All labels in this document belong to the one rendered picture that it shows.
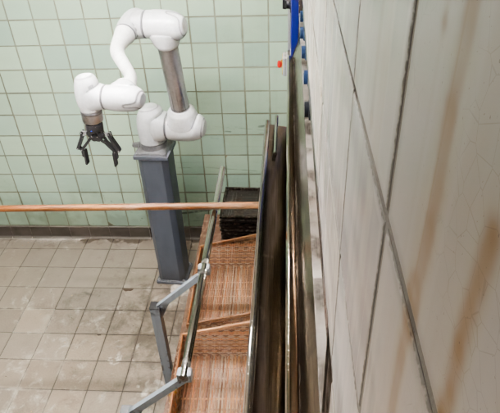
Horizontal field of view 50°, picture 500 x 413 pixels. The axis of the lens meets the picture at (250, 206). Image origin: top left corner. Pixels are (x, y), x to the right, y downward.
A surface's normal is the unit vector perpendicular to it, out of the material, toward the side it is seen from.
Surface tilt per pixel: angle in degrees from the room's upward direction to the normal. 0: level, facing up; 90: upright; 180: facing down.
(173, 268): 90
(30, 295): 0
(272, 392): 10
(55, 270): 0
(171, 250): 90
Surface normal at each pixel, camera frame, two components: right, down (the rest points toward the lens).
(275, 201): 0.14, -0.79
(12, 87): -0.06, 0.59
